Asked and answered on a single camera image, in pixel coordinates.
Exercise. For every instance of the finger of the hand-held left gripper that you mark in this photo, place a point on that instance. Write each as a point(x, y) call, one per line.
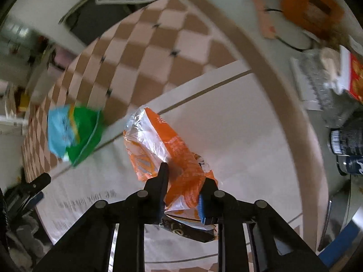
point(28, 185)
point(35, 198)

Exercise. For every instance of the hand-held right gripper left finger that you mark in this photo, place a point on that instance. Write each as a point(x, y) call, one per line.
point(160, 198)

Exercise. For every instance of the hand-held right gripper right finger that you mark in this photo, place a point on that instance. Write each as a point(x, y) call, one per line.
point(205, 204)

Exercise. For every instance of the orange snack wrapper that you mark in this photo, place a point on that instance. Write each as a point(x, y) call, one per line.
point(170, 147)

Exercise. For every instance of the blue and green snack bag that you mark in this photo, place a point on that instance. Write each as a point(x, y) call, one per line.
point(82, 136)

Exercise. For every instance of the checkered tablecloth table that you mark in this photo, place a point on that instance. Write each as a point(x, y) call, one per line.
point(198, 104)

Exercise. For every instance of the flat blue box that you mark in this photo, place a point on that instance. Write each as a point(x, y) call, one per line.
point(337, 246)

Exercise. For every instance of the white side table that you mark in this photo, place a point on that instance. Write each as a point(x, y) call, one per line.
point(317, 119)

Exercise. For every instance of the water bottle with blue label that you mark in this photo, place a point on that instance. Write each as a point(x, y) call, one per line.
point(351, 165)

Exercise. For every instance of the black spray can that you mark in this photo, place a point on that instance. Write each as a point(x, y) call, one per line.
point(347, 138)

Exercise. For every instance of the clear ribbed plastic package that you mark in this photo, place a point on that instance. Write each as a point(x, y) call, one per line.
point(309, 82)

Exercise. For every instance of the red and white box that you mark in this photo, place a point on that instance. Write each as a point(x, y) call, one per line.
point(354, 76)

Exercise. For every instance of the orange box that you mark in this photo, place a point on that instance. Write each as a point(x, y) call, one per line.
point(309, 8)

